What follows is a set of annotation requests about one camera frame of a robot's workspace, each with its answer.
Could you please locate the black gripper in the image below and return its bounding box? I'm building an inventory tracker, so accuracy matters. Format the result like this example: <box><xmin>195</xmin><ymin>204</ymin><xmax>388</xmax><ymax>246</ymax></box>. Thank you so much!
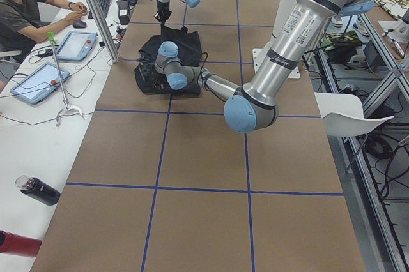
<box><xmin>154</xmin><ymin>1</ymin><xmax>172</xmax><ymax>24</ymax></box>
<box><xmin>137</xmin><ymin>58</ymin><xmax>166</xmax><ymax>90</ymax></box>

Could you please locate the black graphic t-shirt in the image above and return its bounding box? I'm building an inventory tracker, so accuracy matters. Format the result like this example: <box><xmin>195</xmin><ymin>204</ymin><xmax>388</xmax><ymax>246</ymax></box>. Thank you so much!
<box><xmin>139</xmin><ymin>25</ymin><xmax>202</xmax><ymax>96</ymax></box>

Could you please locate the black box with label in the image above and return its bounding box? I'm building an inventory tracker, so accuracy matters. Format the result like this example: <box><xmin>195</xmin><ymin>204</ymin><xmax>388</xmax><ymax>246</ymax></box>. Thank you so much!
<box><xmin>116</xmin><ymin>0</ymin><xmax>130</xmax><ymax>25</ymax></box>

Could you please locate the black keyboard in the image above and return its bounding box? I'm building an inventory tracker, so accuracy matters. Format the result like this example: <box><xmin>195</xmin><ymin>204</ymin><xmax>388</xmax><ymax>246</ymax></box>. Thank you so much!
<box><xmin>88</xmin><ymin>0</ymin><xmax>113</xmax><ymax>20</ymax></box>

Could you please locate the far blue teach pendant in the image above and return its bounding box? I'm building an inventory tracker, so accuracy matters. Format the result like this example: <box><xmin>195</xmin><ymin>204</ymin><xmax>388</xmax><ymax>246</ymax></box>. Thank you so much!
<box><xmin>56</xmin><ymin>31</ymin><xmax>98</xmax><ymax>62</ymax></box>

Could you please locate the blue teach pendant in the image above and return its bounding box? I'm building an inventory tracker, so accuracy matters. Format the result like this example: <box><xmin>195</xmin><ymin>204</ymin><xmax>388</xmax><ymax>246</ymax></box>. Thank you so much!
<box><xmin>56</xmin><ymin>31</ymin><xmax>98</xmax><ymax>62</ymax></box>
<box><xmin>10</xmin><ymin>63</ymin><xmax>60</xmax><ymax>105</ymax></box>

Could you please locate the black computer mouse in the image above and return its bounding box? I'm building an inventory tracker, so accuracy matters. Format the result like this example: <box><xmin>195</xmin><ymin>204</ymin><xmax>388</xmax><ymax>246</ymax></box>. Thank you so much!
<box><xmin>72</xmin><ymin>20</ymin><xmax>87</xmax><ymax>29</ymax></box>

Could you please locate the metal stand with green tip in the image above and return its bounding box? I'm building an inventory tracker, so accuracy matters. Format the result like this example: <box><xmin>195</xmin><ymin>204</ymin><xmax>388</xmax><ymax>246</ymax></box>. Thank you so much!
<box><xmin>47</xmin><ymin>31</ymin><xmax>84</xmax><ymax>127</ymax></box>

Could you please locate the near blue teach pendant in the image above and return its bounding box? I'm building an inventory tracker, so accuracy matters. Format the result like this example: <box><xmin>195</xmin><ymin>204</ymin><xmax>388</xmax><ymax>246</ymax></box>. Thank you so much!
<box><xmin>10</xmin><ymin>63</ymin><xmax>60</xmax><ymax>105</ymax></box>

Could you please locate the seated person in grey shirt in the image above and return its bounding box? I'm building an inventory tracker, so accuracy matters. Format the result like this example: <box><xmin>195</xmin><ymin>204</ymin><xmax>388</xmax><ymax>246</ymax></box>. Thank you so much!
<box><xmin>0</xmin><ymin>0</ymin><xmax>89</xmax><ymax>65</ymax></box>

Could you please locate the black water bottle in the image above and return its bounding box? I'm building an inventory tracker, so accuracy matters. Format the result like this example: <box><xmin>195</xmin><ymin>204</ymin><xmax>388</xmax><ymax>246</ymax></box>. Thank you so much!
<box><xmin>15</xmin><ymin>175</ymin><xmax>61</xmax><ymax>206</ymax></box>

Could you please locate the camouflage cloth pile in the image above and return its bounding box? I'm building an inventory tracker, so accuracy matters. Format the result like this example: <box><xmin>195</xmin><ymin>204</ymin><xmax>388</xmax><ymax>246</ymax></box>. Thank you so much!
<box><xmin>320</xmin><ymin>30</ymin><xmax>362</xmax><ymax>63</ymax></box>

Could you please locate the white plastic chair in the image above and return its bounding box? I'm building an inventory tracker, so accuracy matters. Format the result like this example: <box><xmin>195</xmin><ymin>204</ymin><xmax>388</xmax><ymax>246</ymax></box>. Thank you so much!
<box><xmin>314</xmin><ymin>92</ymin><xmax>394</xmax><ymax>137</ymax></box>

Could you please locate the red bottle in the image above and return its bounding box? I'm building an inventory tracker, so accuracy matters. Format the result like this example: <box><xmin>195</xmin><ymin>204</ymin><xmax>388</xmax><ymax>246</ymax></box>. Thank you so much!
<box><xmin>1</xmin><ymin>231</ymin><xmax>42</xmax><ymax>257</ymax></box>

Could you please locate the aluminium frame post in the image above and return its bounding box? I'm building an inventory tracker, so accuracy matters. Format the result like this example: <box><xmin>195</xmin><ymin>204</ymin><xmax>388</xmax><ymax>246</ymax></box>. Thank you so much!
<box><xmin>86</xmin><ymin>0</ymin><xmax>120</xmax><ymax>63</ymax></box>

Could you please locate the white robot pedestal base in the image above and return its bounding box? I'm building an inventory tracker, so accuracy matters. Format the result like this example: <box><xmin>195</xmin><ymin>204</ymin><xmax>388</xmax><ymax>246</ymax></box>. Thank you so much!
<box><xmin>252</xmin><ymin>0</ymin><xmax>300</xmax><ymax>79</ymax></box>

